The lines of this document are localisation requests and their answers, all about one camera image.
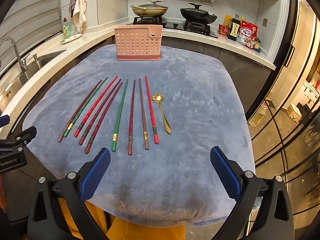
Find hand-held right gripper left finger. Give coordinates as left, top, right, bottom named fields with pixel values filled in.
left=27, top=147, right=111, bottom=240

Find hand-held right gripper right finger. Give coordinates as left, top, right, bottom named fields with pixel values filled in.
left=209, top=146, right=294, bottom=240

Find dark maroon chopstick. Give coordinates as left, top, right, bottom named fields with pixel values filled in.
left=85, top=81, right=124, bottom=154
left=128, top=80, right=136, bottom=155
left=58, top=79, right=103, bottom=142
left=79, top=79, right=122, bottom=146

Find green chopstick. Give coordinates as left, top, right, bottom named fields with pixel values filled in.
left=64, top=77, right=108, bottom=137
left=111, top=79, right=129, bottom=152

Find red chopstick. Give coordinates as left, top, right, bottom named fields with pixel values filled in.
left=74, top=76, right=118, bottom=138
left=145, top=76, right=159, bottom=144

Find brown chopstick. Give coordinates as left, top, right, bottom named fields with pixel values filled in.
left=139, top=78, right=150, bottom=150

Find gold flower spoon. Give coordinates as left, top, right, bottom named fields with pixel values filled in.
left=152, top=93, right=172, bottom=134

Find pink perforated utensil holder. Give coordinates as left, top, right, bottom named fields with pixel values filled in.
left=114, top=26, right=163, bottom=61

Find blue fleece blanket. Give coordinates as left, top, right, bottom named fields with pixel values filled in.
left=22, top=44, right=256, bottom=227

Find chrome kitchen faucet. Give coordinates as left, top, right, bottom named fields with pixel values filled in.
left=0, top=37, right=28, bottom=73

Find cooking oil bottle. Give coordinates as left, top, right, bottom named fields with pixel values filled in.
left=249, top=102, right=269, bottom=128

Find steel kitchen sink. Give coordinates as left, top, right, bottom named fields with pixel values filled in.
left=0, top=50, right=67, bottom=100

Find person's yellow pants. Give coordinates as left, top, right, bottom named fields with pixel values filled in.
left=59, top=197, right=186, bottom=240

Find white patterned plate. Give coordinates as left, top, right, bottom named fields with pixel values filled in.
left=59, top=34, right=82, bottom=44

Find green dish soap bottle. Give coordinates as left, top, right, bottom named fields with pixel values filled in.
left=62, top=18, right=72, bottom=39

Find white stone kitchen counter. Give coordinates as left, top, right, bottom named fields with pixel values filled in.
left=0, top=26, right=275, bottom=130

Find white window blinds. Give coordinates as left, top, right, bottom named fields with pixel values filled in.
left=0, top=0, right=63, bottom=63

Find grey hanging cloth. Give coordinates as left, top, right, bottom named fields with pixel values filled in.
left=69, top=0, right=78, bottom=18

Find white hanging towel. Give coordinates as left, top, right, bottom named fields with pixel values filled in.
left=72, top=0, right=87, bottom=33

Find red cereal bag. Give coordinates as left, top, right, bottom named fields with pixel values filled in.
left=236, top=21, right=258, bottom=48

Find dark sauce bottle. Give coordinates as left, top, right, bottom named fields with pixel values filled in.
left=229, top=18, right=241, bottom=41

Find black gas stove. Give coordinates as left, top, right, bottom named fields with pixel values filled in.
left=132, top=16, right=218, bottom=38

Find black pan with lid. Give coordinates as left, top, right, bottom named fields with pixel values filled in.
left=180, top=3, right=218, bottom=25

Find beige wok with lid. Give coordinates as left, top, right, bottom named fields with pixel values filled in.
left=130, top=0, right=169, bottom=17

